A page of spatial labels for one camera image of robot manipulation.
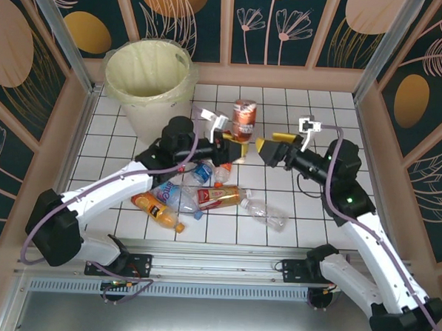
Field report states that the brown label bottle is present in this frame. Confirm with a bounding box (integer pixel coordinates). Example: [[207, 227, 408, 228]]
[[230, 98, 260, 144]]

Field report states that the orange cap bottle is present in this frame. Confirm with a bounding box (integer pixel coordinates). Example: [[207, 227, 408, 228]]
[[213, 160, 233, 186]]

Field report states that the dark blue label bottle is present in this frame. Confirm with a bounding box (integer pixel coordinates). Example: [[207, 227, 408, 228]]
[[179, 159, 217, 196]]

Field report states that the red gold label bottle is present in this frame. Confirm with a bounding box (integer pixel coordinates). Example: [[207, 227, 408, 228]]
[[195, 183, 254, 214]]

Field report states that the light blue label bottle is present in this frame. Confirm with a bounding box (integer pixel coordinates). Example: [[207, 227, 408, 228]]
[[148, 179, 205, 221]]

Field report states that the clear unlabelled bottle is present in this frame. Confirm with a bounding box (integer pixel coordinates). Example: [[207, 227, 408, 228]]
[[238, 197, 291, 234]]

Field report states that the orange juice bottle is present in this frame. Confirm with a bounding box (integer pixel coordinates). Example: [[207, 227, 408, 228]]
[[129, 190, 187, 234]]

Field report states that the white ribbed plastic bin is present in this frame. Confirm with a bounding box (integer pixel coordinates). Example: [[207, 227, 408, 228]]
[[100, 36, 199, 148]]

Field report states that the pale green bin liner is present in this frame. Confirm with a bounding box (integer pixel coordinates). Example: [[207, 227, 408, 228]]
[[99, 35, 201, 112]]

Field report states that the grey metal panel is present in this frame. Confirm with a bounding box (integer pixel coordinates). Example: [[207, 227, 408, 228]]
[[11, 287, 422, 331]]

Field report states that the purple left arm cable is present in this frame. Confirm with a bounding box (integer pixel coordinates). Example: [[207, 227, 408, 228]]
[[16, 99, 202, 310]]

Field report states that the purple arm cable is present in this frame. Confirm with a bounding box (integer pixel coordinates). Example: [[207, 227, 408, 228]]
[[16, 99, 202, 310], [309, 124, 442, 331]]

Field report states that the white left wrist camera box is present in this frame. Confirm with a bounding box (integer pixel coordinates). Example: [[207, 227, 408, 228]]
[[198, 110, 229, 143]]

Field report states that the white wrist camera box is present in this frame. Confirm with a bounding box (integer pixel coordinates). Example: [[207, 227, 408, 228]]
[[198, 110, 229, 143], [297, 116, 324, 152]]

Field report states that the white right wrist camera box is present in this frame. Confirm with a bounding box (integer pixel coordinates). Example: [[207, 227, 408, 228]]
[[297, 116, 324, 152]]

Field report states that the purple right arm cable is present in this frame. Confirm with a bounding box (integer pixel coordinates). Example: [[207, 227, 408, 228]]
[[309, 124, 442, 331]]

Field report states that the aluminium side rail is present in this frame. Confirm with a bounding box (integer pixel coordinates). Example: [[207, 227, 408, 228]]
[[345, 100, 406, 257], [54, 82, 100, 197]]

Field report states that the thin black right gripper cable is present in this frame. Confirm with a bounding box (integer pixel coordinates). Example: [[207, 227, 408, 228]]
[[295, 172, 327, 198]]

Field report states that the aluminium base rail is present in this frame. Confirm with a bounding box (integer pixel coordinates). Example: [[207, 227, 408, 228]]
[[14, 232, 414, 295]]

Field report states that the aluminium frame post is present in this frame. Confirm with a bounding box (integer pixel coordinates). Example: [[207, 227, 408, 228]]
[[352, 0, 427, 106], [19, 0, 101, 93]]

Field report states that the grey slotted cable duct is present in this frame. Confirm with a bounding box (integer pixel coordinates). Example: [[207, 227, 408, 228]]
[[27, 273, 312, 307]]

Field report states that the small wired circuit board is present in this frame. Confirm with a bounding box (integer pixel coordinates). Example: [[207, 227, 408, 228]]
[[101, 276, 141, 292]]

